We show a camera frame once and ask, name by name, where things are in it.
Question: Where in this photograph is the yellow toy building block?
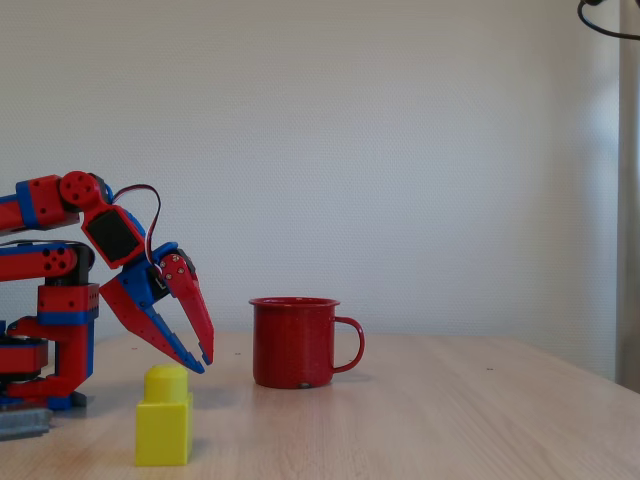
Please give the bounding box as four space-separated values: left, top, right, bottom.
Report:
134 363 195 468

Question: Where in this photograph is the red enamel mug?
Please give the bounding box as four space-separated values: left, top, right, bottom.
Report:
248 296 366 390

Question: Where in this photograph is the grey table clamp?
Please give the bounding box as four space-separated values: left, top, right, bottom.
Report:
0 406 55 443

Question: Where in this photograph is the red white black servo cable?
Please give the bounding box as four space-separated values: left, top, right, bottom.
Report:
110 184 163 266

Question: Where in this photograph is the black hanging cable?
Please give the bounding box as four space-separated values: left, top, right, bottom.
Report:
576 0 640 42

